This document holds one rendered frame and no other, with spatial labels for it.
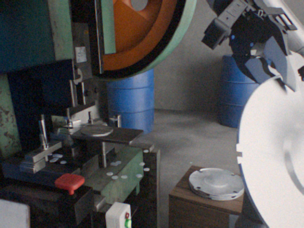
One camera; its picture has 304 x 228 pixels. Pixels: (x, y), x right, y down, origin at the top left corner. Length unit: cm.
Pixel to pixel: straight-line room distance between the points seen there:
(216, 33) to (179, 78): 388
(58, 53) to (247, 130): 62
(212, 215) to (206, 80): 307
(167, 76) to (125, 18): 308
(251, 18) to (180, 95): 389
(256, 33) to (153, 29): 80
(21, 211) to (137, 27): 90
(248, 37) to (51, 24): 55
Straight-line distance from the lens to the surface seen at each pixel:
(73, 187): 74
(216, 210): 139
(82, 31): 106
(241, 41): 52
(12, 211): 109
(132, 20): 134
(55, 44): 86
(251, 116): 42
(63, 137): 107
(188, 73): 428
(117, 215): 83
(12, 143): 116
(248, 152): 39
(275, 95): 46
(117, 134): 102
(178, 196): 143
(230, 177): 159
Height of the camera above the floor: 112
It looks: 21 degrees down
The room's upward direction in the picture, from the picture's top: 1 degrees counter-clockwise
